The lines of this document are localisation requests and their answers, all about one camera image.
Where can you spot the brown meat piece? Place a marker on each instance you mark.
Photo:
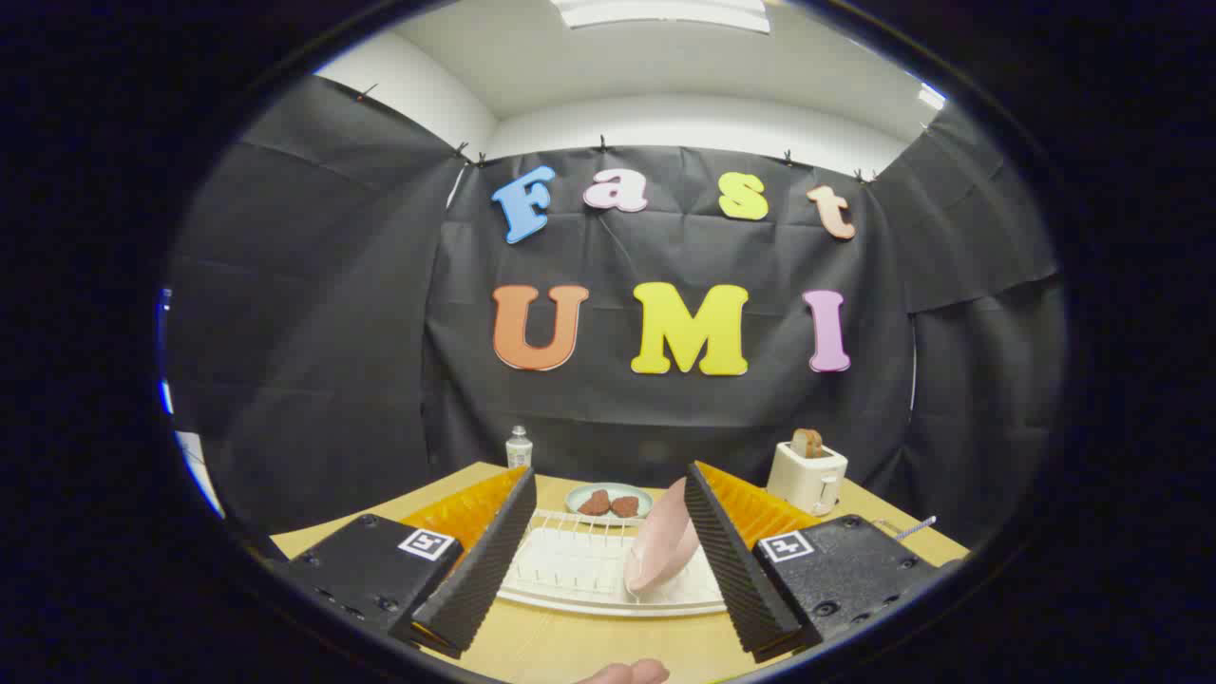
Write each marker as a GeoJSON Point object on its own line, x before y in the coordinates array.
{"type": "Point", "coordinates": [596, 502]}
{"type": "Point", "coordinates": [625, 506]}

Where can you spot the light green plate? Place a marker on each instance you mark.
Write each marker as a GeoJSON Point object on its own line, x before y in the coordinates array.
{"type": "Point", "coordinates": [613, 487]}

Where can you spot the pink plate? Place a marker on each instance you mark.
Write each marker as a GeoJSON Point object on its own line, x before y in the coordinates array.
{"type": "Point", "coordinates": [660, 546]}

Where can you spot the ceiling light panel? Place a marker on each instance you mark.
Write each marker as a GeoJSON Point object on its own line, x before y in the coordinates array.
{"type": "Point", "coordinates": [665, 11]}
{"type": "Point", "coordinates": [931, 97]}

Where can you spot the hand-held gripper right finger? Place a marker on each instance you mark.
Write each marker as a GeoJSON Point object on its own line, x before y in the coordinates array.
{"type": "Point", "coordinates": [736, 570]}

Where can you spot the brown bread slice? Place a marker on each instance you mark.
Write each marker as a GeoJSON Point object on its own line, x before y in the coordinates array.
{"type": "Point", "coordinates": [807, 443]}

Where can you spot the clear bottle with green liquid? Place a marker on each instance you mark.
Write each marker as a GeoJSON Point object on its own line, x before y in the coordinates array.
{"type": "Point", "coordinates": [519, 451]}

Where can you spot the white toaster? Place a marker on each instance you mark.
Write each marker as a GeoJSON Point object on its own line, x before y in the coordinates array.
{"type": "Point", "coordinates": [803, 480]}

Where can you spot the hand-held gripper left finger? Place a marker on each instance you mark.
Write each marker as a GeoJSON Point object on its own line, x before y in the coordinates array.
{"type": "Point", "coordinates": [484, 570]}

